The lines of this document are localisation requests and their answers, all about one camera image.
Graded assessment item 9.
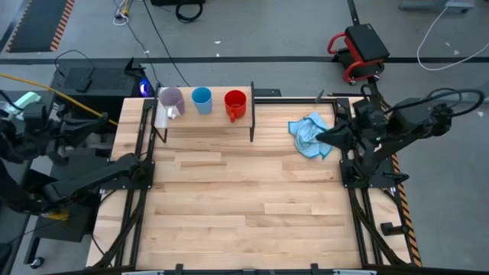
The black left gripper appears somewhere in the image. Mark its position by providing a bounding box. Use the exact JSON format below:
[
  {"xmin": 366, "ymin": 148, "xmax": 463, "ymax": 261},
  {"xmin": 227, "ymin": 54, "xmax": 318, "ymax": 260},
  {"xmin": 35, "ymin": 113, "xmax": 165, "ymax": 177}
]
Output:
[{"xmin": 37, "ymin": 113, "xmax": 110, "ymax": 154}]

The yellow item on cart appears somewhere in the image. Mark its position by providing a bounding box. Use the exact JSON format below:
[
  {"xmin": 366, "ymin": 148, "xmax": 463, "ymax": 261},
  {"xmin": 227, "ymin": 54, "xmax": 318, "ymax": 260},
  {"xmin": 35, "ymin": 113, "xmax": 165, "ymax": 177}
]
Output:
[{"xmin": 40, "ymin": 209, "xmax": 71, "ymax": 222}]

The blue plastic cup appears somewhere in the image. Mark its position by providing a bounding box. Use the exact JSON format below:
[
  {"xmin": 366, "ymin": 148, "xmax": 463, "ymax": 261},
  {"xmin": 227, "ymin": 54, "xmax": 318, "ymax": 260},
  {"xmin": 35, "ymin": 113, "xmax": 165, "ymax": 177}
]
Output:
[{"xmin": 190, "ymin": 86, "xmax": 214, "ymax": 115}]

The black cylinder knob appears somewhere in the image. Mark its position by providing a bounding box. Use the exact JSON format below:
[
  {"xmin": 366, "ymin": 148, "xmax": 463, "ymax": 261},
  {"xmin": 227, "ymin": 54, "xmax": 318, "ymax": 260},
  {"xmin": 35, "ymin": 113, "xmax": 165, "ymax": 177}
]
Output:
[{"xmin": 381, "ymin": 222, "xmax": 406, "ymax": 237}]

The black side desk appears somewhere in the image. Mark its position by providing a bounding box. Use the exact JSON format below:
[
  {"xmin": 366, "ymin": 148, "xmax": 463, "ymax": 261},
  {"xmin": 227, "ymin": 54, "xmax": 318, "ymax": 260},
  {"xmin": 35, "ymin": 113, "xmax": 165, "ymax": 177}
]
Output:
[{"xmin": 0, "ymin": 89, "xmax": 57, "ymax": 275}]

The mint green stapler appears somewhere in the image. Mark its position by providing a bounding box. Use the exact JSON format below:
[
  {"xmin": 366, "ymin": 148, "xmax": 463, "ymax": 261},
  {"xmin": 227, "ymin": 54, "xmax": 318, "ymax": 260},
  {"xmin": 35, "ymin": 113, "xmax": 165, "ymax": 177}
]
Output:
[{"xmin": 15, "ymin": 91, "xmax": 42, "ymax": 111}]

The black aluminium table frame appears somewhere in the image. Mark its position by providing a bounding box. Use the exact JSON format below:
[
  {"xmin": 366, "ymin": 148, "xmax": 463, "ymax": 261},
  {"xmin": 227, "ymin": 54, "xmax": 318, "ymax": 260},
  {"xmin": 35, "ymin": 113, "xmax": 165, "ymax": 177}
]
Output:
[{"xmin": 91, "ymin": 86, "xmax": 417, "ymax": 275}]

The black computer tower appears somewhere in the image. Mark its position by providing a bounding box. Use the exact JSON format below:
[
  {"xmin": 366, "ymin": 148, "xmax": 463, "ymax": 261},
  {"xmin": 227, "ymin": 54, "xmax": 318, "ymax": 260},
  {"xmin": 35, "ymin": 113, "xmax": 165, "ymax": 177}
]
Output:
[{"xmin": 50, "ymin": 57, "xmax": 154, "ymax": 127}]

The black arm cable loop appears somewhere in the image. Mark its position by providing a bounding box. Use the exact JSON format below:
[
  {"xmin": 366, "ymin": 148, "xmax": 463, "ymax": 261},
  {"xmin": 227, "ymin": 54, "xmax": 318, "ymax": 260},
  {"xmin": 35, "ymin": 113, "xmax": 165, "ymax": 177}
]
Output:
[{"xmin": 427, "ymin": 87, "xmax": 486, "ymax": 118}]

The black mat with orange edge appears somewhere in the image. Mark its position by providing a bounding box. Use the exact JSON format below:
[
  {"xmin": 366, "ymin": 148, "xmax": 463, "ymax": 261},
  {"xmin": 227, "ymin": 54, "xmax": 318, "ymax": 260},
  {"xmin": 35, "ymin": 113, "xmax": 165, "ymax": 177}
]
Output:
[{"xmin": 5, "ymin": 0, "xmax": 76, "ymax": 53}]

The purple and white mug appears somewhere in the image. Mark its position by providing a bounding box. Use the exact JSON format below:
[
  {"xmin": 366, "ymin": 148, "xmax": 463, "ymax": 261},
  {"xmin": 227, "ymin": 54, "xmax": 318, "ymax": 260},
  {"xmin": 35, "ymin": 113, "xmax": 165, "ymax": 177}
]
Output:
[{"xmin": 157, "ymin": 86, "xmax": 186, "ymax": 121}]

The coiled black cable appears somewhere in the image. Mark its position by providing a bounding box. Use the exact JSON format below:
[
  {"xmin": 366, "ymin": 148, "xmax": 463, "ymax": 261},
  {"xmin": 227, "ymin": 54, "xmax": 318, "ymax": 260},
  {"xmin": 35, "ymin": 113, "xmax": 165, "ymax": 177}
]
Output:
[{"xmin": 174, "ymin": 2, "xmax": 204, "ymax": 24}]

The thick yellow cable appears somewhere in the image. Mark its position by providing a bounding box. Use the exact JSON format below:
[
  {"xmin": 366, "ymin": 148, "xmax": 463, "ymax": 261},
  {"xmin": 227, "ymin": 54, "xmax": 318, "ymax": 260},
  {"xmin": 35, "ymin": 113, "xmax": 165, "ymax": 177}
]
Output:
[{"xmin": 0, "ymin": 73, "xmax": 118, "ymax": 127}]

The white plug cable bundle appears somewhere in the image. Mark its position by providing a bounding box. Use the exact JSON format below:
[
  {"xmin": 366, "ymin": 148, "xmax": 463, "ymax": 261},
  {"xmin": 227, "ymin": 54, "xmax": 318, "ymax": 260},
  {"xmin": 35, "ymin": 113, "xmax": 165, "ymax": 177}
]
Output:
[{"xmin": 112, "ymin": 0, "xmax": 133, "ymax": 27}]

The light blue cloth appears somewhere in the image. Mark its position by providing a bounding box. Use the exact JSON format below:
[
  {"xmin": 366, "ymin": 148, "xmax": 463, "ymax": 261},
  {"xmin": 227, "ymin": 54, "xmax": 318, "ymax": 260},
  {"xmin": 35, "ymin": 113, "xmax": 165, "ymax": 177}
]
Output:
[{"xmin": 287, "ymin": 111, "xmax": 334, "ymax": 160}]

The long black floor cable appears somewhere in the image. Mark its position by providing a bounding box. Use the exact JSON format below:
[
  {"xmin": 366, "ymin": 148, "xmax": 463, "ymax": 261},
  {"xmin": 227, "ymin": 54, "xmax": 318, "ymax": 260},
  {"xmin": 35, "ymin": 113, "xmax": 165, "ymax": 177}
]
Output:
[{"xmin": 141, "ymin": 0, "xmax": 191, "ymax": 88}]

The wooden shelf with black legs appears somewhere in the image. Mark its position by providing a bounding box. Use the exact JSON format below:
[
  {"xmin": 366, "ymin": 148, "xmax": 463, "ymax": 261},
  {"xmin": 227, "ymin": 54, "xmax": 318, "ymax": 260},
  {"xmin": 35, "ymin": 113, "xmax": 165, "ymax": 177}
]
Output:
[{"xmin": 151, "ymin": 81, "xmax": 256, "ymax": 143}]

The red and black rolling stool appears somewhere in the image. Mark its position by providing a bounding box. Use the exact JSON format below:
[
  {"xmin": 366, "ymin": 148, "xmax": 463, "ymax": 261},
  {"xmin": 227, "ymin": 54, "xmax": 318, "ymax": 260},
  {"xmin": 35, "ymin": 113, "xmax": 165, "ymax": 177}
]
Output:
[{"xmin": 327, "ymin": 23, "xmax": 391, "ymax": 86}]

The orange black hazard strip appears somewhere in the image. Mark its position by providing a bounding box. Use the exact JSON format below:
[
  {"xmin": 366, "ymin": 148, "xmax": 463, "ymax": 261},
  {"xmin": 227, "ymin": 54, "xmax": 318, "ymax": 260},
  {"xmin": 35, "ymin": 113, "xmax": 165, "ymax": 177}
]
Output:
[{"xmin": 377, "ymin": 95, "xmax": 423, "ymax": 267}]

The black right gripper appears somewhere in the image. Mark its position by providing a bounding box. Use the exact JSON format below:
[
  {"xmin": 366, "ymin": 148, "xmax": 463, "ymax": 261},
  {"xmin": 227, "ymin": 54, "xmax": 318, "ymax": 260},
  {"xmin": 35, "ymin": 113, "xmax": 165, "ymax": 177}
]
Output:
[{"xmin": 316, "ymin": 98, "xmax": 387, "ymax": 150}]

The black flat box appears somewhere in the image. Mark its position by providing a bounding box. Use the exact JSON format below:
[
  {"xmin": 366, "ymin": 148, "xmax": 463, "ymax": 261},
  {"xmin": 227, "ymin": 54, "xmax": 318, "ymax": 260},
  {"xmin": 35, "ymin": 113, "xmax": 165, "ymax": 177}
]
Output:
[{"xmin": 63, "ymin": 67, "xmax": 96, "ymax": 93}]

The red mug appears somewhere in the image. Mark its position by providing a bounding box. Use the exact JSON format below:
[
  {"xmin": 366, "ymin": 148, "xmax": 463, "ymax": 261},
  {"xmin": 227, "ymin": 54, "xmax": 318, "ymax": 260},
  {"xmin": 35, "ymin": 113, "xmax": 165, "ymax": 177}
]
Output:
[{"xmin": 223, "ymin": 89, "xmax": 248, "ymax": 124}]

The white floor cable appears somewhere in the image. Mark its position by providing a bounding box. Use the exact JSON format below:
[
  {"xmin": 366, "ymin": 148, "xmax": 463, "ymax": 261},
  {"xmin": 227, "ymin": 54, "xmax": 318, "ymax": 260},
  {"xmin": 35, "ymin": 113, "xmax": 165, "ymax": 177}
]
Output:
[{"xmin": 416, "ymin": 5, "xmax": 489, "ymax": 72}]

